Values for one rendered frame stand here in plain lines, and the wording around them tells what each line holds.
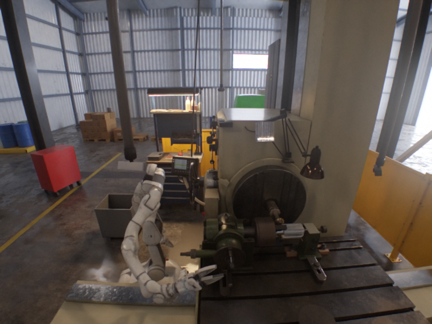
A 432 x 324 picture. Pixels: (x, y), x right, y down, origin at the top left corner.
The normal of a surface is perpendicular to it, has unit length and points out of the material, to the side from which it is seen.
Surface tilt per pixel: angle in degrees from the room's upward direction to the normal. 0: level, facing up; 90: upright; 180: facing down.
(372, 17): 90
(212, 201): 90
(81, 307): 0
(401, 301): 0
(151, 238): 90
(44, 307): 0
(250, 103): 84
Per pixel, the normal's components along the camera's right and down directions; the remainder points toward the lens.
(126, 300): 0.00, -0.93
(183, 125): -0.04, 0.36
